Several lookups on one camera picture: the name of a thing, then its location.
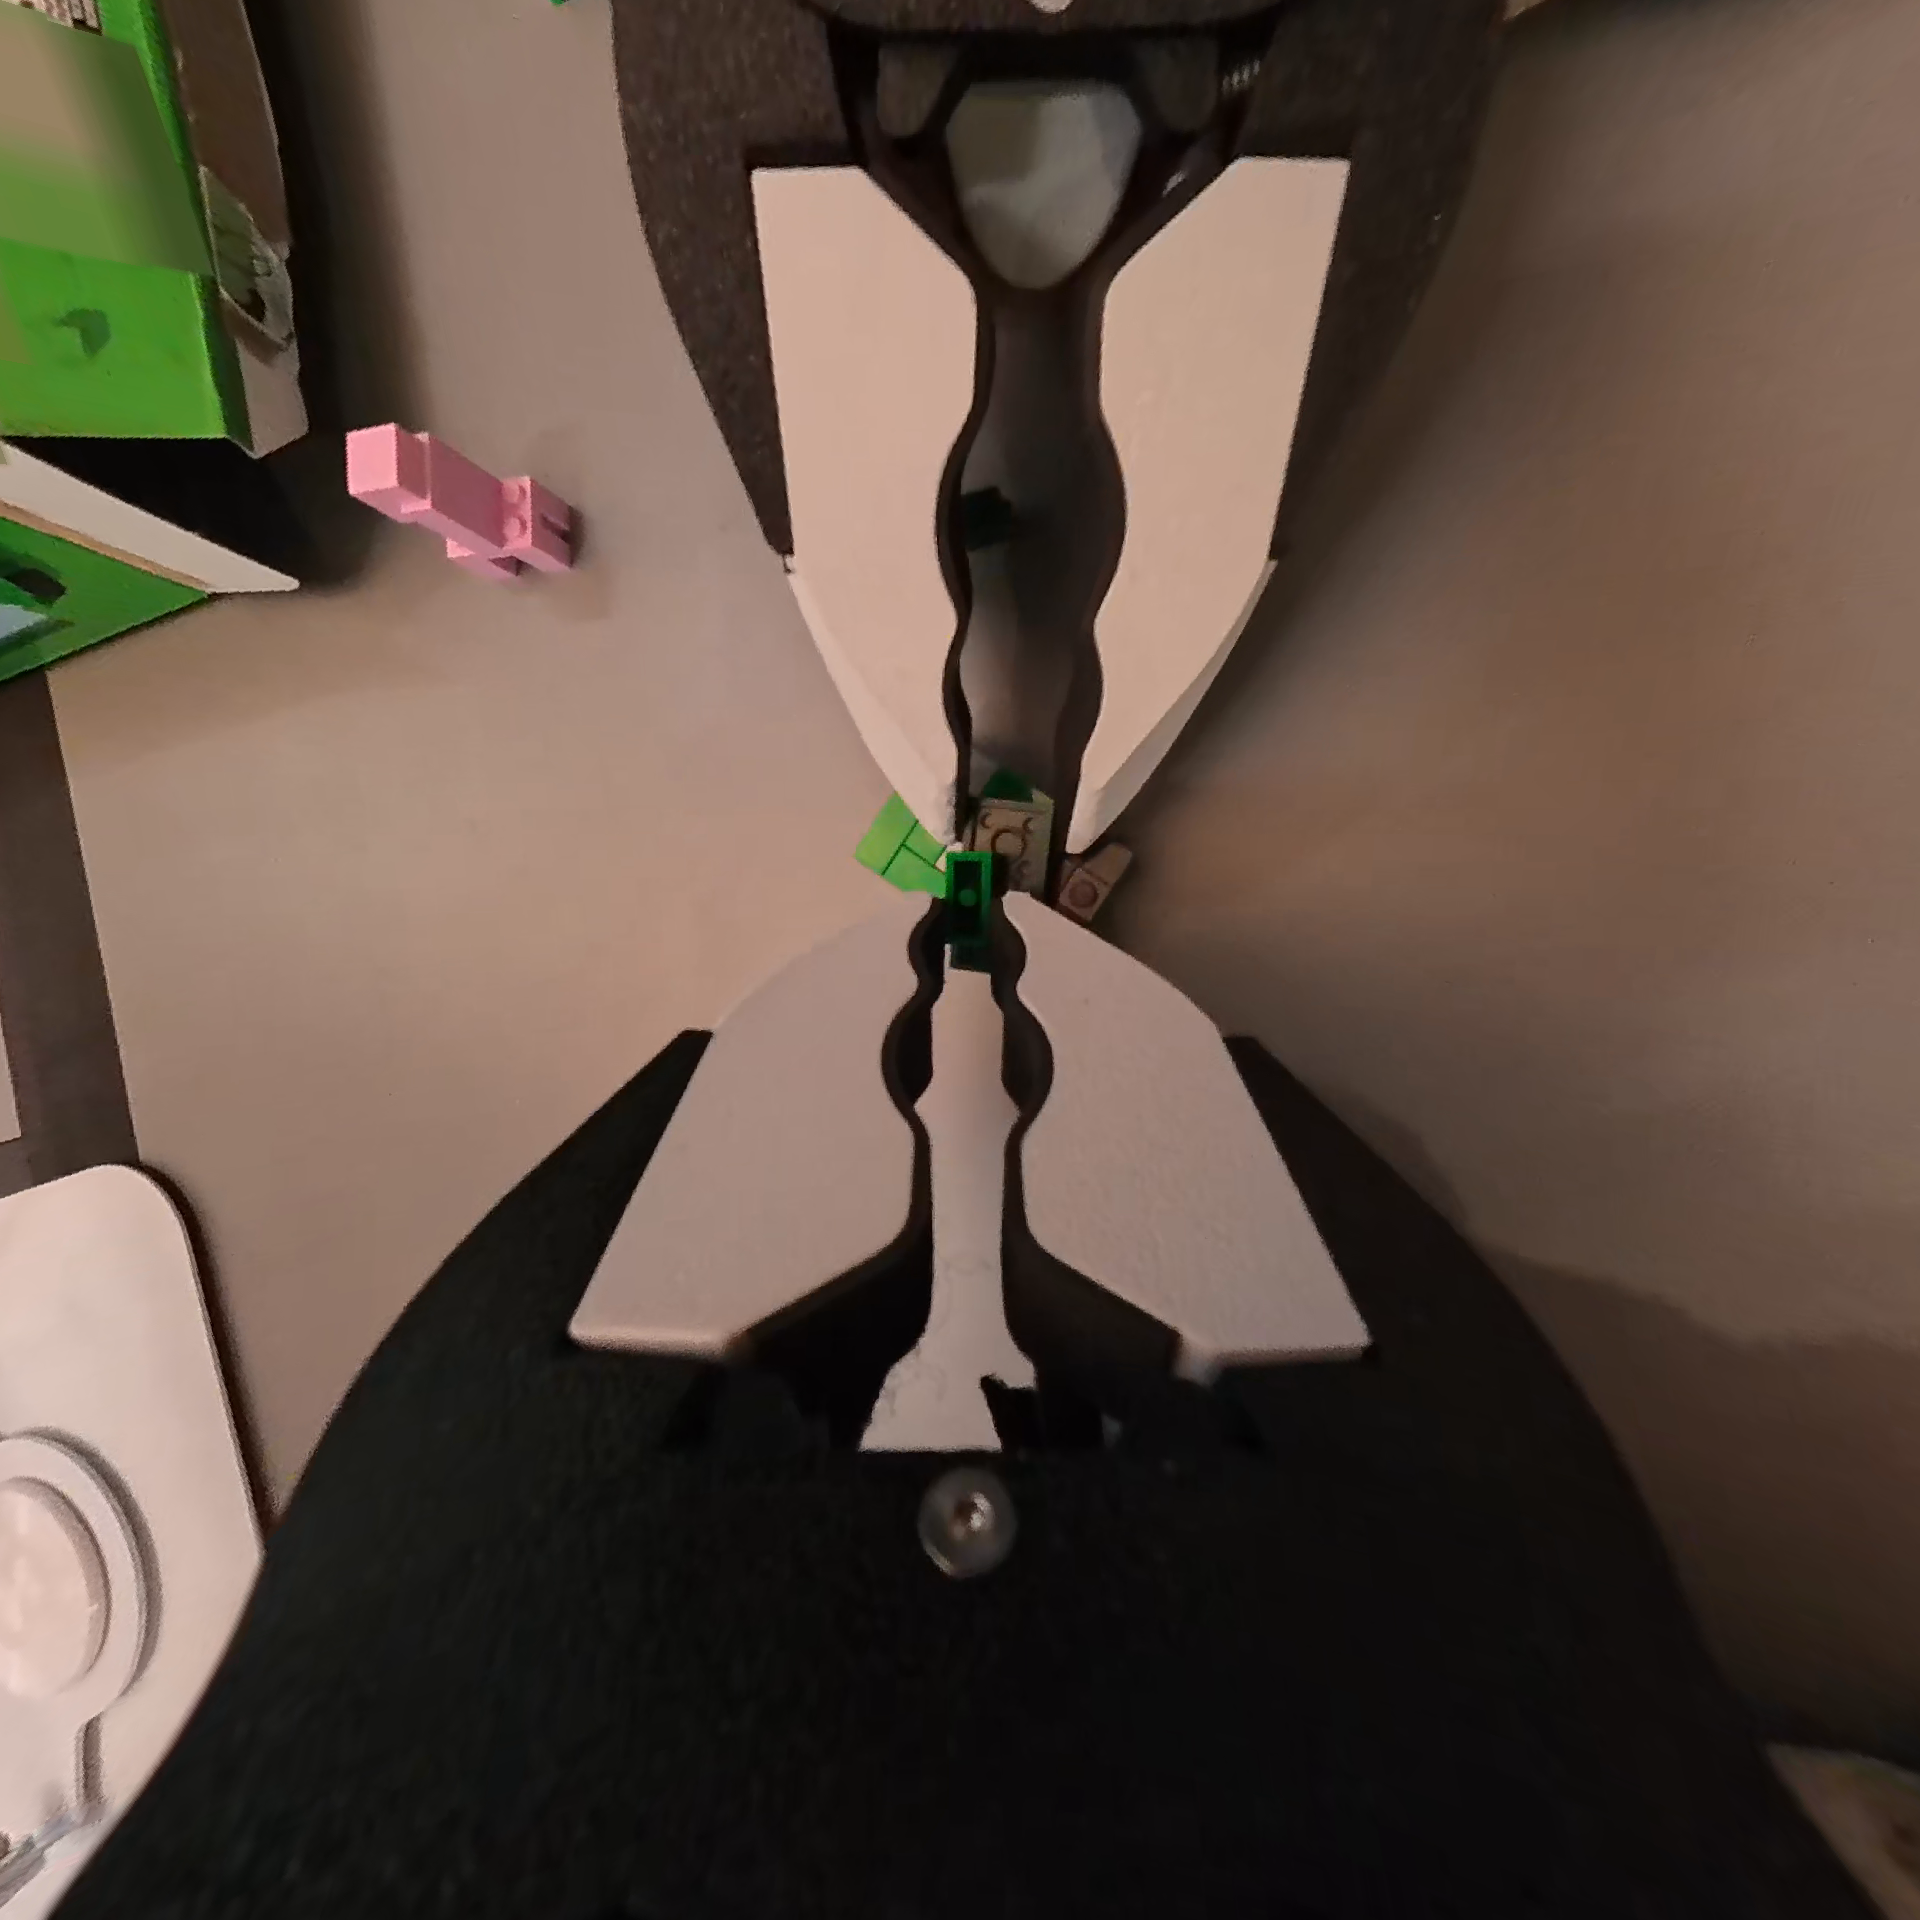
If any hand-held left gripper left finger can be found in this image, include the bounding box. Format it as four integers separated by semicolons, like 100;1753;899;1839
567;896;946;1439

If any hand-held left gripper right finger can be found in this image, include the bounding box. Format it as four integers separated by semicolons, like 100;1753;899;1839
989;900;1374;1439

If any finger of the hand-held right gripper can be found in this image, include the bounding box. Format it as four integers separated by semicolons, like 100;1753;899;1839
748;157;991;829
1063;153;1356;859

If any dark green lego assembly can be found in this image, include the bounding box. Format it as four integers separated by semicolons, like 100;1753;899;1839
853;767;1135;924

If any pink lego pig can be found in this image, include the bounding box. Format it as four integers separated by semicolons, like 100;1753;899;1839
345;423;579;585

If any green lego box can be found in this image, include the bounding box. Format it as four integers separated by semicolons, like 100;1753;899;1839
0;0;309;683

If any white book stand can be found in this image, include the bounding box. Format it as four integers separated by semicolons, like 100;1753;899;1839
0;1160;269;1920

